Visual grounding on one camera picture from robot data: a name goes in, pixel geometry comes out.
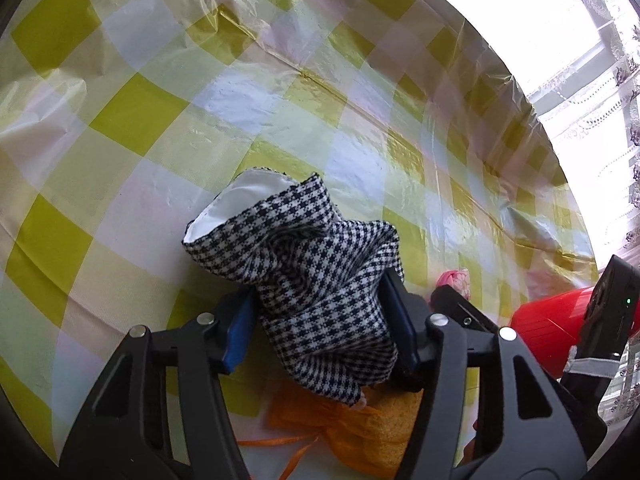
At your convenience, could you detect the magenta knitted item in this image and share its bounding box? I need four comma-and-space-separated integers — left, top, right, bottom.
434, 268, 473, 301

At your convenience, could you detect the sheer floral curtain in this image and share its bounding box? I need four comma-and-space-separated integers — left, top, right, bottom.
525, 0, 640, 421

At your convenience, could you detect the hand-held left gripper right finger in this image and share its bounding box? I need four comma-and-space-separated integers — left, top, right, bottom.
377, 270, 588, 480

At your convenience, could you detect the red plastic thermos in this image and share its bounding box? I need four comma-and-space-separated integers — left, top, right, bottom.
509, 287, 596, 381

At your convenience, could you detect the orange mesh pouch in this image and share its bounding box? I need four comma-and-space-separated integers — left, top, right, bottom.
237, 380, 426, 480

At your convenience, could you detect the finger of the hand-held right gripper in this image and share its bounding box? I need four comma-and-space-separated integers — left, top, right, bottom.
430, 285, 502, 334

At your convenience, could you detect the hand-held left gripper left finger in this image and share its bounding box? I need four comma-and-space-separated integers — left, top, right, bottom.
59, 292, 256, 480

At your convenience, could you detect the yellow checked plastic tablecloth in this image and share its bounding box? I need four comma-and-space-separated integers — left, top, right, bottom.
0, 0, 598, 480

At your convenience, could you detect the black white houndstooth cloth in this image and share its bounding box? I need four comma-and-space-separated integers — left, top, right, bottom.
182, 171, 405, 407

